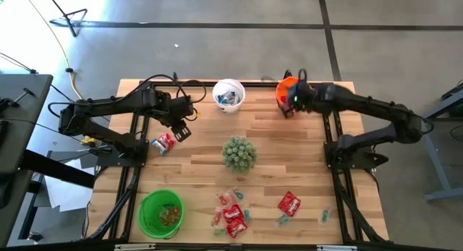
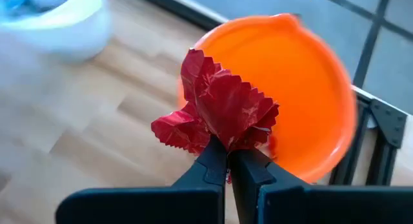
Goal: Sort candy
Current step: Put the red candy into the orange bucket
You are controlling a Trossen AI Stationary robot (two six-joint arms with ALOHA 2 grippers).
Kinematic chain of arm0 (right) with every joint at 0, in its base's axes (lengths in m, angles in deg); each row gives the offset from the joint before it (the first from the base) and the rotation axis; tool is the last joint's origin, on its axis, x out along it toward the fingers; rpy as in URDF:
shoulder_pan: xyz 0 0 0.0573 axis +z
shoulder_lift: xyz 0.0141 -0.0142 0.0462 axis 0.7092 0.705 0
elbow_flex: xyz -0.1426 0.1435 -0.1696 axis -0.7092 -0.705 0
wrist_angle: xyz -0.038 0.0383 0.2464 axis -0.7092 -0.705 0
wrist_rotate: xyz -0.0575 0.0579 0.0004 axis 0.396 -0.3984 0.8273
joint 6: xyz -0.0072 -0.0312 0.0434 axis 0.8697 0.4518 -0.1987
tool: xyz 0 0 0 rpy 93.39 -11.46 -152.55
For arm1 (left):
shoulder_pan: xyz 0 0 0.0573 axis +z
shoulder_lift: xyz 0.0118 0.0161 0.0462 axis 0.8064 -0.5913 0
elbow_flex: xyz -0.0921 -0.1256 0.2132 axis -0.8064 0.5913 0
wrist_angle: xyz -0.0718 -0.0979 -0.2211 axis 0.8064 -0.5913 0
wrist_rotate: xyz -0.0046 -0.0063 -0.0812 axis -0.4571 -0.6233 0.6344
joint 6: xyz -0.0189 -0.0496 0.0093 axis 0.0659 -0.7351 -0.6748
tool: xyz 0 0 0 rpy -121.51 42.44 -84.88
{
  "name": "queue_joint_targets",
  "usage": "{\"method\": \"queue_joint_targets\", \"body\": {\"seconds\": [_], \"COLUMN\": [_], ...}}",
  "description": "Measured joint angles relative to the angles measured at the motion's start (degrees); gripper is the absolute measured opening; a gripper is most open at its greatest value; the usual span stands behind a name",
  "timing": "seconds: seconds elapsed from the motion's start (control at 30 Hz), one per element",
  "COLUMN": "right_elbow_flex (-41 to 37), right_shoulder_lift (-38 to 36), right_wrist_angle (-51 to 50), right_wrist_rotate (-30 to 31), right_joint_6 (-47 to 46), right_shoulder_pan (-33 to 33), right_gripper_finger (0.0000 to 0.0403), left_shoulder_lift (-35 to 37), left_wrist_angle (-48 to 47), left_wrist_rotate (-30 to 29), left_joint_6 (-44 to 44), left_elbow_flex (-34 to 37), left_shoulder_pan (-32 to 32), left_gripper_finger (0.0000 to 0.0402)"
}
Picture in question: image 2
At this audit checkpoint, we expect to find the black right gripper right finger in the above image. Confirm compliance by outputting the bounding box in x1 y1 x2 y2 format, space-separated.
228 147 413 224

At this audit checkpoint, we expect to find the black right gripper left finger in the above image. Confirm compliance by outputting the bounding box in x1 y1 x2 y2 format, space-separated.
55 136 228 224

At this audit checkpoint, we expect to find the red Skittles candy pack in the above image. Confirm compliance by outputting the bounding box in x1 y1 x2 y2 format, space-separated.
150 48 280 185

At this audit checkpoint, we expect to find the orange plastic pumpkin bucket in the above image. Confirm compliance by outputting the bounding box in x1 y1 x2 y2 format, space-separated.
176 12 358 183

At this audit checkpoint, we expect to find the white plastic bucket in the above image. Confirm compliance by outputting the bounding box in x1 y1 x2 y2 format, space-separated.
0 0 112 62

